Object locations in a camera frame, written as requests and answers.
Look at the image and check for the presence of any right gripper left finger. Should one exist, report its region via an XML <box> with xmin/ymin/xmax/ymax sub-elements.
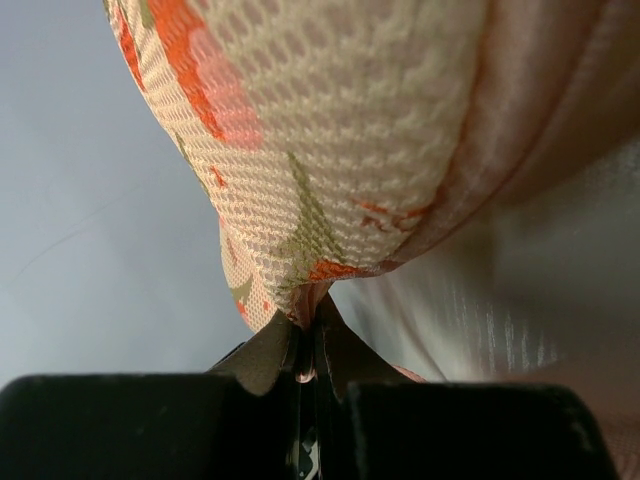
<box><xmin>1</xmin><ymin>315</ymin><xmax>300</xmax><ymax>479</ymax></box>

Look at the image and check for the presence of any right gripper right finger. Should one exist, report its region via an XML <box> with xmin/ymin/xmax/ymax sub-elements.
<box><xmin>314</xmin><ymin>298</ymin><xmax>616</xmax><ymax>479</ymax></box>

